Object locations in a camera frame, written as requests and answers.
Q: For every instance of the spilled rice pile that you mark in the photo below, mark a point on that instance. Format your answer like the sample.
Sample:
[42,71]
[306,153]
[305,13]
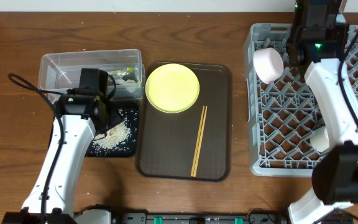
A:
[121,141]

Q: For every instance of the grey plastic dishwasher rack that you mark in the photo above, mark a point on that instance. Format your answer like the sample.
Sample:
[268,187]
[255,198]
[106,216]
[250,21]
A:
[284,114]

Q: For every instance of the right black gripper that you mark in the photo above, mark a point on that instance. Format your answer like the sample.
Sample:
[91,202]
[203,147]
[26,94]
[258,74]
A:
[293,50]

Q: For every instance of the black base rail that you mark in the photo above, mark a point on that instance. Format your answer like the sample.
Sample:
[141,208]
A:
[197,218]

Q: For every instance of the black plastic bin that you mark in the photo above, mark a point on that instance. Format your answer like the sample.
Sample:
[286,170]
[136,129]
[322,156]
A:
[94,129]

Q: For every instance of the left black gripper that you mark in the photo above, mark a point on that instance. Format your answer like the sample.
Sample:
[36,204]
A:
[115,117]

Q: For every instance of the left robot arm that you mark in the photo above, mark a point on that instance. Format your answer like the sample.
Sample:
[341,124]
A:
[52,198]

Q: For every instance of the green snack wrapper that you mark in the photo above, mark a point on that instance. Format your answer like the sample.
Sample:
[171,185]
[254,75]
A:
[124,76]

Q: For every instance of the clear plastic bin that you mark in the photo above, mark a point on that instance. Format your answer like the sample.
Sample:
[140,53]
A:
[61,71]

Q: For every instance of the yellow round plate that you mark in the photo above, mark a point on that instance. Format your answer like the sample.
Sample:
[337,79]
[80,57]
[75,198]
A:
[172,88]

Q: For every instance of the wooden chopstick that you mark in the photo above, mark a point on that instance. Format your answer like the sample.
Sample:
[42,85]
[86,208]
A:
[197,143]
[200,143]

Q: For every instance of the dark brown serving tray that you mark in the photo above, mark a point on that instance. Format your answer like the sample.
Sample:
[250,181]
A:
[167,141]

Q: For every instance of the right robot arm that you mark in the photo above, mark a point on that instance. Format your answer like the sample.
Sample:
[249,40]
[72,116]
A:
[335,178]

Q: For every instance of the small white green cup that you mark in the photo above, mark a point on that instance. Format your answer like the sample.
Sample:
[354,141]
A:
[319,140]

